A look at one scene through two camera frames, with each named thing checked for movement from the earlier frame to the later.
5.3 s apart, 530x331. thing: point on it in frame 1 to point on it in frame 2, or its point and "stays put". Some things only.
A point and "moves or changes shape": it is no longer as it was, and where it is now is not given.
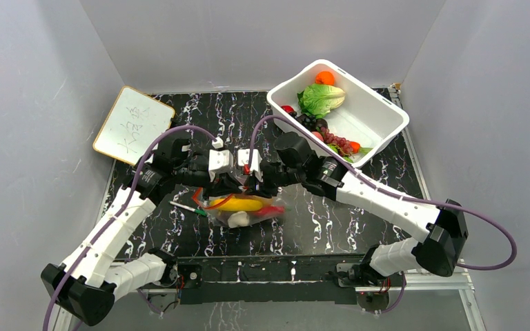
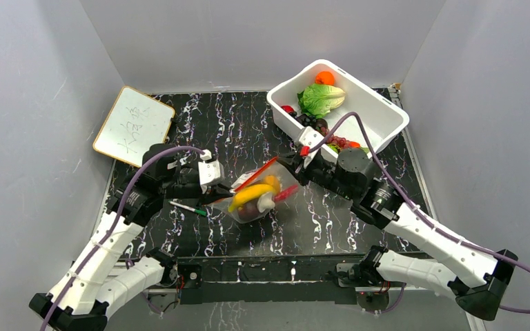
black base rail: x=264 y=278 stays put
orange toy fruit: x=324 y=77 stays put
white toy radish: x=238 y=218 to x=265 y=203
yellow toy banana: x=238 y=204 moves or changes shape
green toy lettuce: x=317 y=99 stays put
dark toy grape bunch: x=311 y=123 stays put
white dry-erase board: x=133 y=123 stays put
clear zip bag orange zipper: x=236 y=210 moves or changes shape
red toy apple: x=288 y=108 stays put
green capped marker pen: x=188 y=208 stays put
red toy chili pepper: x=270 y=210 to x=292 y=189
